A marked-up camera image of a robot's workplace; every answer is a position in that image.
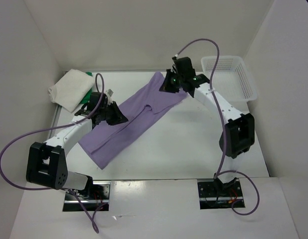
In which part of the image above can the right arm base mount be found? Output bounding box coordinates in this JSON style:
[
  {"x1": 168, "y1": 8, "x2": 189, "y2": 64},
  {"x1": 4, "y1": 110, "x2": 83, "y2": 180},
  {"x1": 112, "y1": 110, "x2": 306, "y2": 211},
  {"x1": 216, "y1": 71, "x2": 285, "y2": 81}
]
[{"x1": 197, "y1": 179, "x2": 245, "y2": 210}]

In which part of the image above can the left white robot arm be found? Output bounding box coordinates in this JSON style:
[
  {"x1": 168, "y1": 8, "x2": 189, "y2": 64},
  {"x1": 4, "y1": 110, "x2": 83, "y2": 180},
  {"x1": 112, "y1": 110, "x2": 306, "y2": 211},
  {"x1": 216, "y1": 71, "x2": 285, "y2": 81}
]
[{"x1": 26, "y1": 102, "x2": 128, "y2": 199}]

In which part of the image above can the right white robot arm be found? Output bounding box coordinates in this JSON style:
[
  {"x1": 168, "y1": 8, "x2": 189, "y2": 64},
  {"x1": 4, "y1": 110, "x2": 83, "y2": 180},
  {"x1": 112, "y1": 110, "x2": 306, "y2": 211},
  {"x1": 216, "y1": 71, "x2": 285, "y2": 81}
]
[{"x1": 159, "y1": 69, "x2": 255, "y2": 196}]

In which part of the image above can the white plastic basket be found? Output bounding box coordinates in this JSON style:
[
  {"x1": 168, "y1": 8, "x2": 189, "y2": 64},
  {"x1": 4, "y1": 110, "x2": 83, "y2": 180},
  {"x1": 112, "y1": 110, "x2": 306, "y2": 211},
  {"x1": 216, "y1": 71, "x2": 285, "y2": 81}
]
[{"x1": 201, "y1": 56, "x2": 258, "y2": 102}]

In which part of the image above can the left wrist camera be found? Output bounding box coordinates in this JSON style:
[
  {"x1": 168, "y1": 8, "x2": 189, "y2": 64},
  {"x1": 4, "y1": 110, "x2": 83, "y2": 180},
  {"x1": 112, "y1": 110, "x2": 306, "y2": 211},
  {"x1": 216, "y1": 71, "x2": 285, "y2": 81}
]
[{"x1": 87, "y1": 89, "x2": 113, "y2": 112}]

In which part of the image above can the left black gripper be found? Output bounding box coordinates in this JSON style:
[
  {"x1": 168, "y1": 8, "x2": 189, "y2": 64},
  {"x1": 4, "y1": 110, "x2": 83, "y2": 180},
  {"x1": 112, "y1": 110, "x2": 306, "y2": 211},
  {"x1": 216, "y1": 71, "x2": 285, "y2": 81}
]
[{"x1": 99, "y1": 101, "x2": 129, "y2": 125}]

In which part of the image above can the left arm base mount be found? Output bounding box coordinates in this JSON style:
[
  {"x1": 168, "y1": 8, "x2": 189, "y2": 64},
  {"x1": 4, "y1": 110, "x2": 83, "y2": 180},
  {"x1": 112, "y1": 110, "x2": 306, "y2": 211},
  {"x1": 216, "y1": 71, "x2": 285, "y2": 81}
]
[{"x1": 62, "y1": 181, "x2": 111, "y2": 212}]

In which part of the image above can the purple t shirt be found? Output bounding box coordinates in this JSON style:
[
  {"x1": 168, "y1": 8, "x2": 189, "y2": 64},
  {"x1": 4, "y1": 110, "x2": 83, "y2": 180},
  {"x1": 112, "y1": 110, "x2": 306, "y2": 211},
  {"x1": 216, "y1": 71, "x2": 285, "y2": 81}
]
[{"x1": 79, "y1": 72, "x2": 188, "y2": 169}]

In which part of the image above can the white t shirt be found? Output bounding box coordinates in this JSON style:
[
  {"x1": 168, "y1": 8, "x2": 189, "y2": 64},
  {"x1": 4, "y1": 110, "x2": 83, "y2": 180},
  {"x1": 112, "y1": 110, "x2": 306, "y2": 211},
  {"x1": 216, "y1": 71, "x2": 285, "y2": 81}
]
[{"x1": 48, "y1": 69, "x2": 94, "y2": 113}]

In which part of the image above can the green t shirt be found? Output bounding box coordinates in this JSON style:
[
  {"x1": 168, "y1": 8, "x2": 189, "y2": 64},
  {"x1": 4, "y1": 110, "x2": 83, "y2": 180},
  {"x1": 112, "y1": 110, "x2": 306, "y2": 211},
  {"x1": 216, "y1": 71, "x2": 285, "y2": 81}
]
[{"x1": 79, "y1": 72, "x2": 94, "y2": 104}]

